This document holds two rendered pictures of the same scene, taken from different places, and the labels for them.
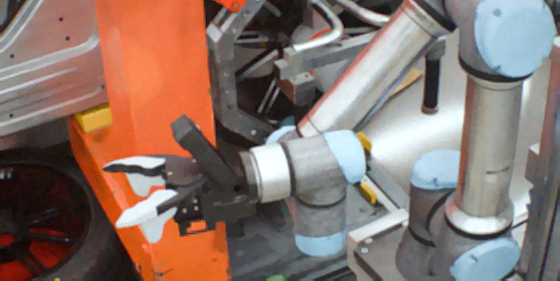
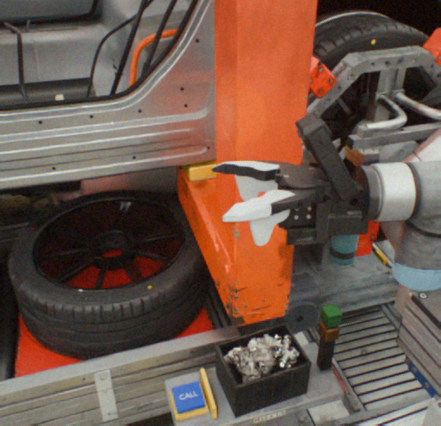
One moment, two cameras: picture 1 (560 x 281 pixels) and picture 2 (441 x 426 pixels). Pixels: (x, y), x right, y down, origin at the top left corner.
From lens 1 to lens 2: 0.64 m
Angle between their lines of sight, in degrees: 8
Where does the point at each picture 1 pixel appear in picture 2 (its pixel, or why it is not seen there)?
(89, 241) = (180, 260)
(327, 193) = not seen: outside the picture
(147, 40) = (259, 85)
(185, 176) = (303, 180)
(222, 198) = (336, 211)
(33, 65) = (156, 121)
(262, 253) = (309, 287)
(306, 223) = (414, 252)
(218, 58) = not seen: hidden behind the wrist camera
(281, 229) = (319, 273)
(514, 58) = not seen: outside the picture
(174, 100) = (273, 145)
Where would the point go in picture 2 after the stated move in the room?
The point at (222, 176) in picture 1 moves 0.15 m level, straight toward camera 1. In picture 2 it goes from (343, 185) to (362, 265)
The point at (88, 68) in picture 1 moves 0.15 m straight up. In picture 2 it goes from (199, 132) to (197, 86)
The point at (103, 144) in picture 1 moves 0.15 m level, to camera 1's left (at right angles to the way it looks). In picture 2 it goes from (202, 190) to (158, 186)
